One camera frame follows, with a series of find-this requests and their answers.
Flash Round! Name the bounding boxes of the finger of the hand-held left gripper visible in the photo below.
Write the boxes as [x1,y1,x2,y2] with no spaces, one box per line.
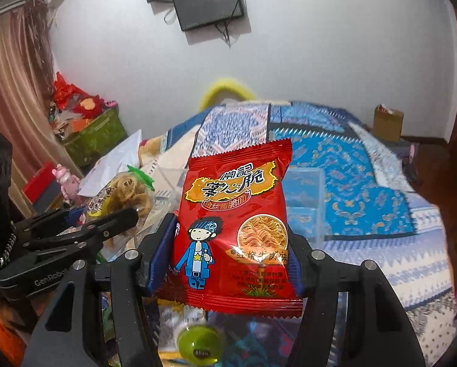
[13,206,87,246]
[24,208,139,266]

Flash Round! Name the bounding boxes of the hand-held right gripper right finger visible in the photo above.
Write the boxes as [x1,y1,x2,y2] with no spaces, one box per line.
[280,232,428,367]

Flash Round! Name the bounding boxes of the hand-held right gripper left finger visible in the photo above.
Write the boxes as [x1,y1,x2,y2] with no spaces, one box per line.
[29,212,178,367]

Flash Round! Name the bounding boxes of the clear bag of fried snacks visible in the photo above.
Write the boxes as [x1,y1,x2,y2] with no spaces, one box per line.
[84,164,157,255]

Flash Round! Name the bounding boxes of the clear plastic storage box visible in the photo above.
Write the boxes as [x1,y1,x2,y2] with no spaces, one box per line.
[98,166,349,367]

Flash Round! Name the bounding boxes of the red noodle snack packet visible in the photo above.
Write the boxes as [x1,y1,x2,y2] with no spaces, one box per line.
[154,138,304,319]

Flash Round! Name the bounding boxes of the pink toy figure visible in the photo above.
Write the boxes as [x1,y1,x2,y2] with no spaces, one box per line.
[52,163,82,204]

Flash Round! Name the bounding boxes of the red box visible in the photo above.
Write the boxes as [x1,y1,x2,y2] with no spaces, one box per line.
[21,161,68,217]

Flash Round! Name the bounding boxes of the white plastic bag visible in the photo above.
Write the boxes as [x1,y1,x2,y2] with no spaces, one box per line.
[76,129,143,197]

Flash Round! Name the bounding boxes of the green storage crate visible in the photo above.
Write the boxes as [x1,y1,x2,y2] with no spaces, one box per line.
[61,108,129,168]

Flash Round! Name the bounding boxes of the green jelly cup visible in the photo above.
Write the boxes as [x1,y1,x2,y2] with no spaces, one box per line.
[175,320,228,366]

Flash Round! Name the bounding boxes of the blue patterned blanket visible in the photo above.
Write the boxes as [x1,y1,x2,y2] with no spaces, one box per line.
[139,99,457,312]

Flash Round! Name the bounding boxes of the red paper decorations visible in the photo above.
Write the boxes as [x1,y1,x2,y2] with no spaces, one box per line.
[50,72,118,140]

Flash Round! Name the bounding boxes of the striped brown curtain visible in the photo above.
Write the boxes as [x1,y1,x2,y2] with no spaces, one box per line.
[0,0,59,215]

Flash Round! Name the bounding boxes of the orange cloth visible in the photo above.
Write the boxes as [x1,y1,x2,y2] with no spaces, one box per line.
[0,305,27,367]

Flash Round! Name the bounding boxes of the cardboard box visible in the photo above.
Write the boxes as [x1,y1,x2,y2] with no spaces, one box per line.
[373,103,405,144]

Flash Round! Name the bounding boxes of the yellow fuzzy hoop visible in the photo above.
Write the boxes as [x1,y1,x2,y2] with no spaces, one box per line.
[198,78,260,111]

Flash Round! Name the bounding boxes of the black cable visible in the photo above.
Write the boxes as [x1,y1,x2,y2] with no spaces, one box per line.
[213,0,245,47]

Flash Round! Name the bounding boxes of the small black wall screen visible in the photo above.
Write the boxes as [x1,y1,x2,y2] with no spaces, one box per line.
[171,0,248,32]

